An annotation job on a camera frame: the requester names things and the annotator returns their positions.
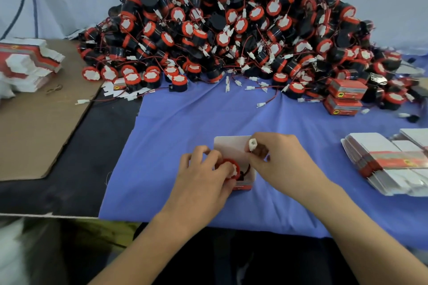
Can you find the person's left forearm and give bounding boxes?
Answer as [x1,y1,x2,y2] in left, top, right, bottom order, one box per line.
[90,218,198,285]

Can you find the person's right hand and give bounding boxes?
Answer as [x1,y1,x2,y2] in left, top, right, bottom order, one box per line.
[246,132,333,208]

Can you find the person's right forearm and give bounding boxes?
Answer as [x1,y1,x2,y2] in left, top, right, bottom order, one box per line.
[308,181,428,285]

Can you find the blue cloth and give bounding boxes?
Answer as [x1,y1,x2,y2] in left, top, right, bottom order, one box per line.
[99,54,428,249]

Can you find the person's left hand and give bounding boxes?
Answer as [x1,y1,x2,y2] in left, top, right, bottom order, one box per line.
[160,145,239,234]

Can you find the single red black buzzer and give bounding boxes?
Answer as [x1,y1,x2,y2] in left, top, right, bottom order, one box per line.
[215,136,259,184]

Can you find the orange white paper box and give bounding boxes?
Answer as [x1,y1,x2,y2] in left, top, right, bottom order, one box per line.
[324,96,365,117]
[213,136,258,192]
[327,78,369,100]

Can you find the pile of black red buzzers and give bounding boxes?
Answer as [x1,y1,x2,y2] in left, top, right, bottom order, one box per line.
[77,0,428,110]

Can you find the stack of paper boxes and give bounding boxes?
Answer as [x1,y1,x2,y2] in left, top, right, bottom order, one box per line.
[341,128,428,197]
[0,37,66,98]

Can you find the brown cardboard sheet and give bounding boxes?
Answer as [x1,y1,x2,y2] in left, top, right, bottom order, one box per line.
[0,40,101,182]

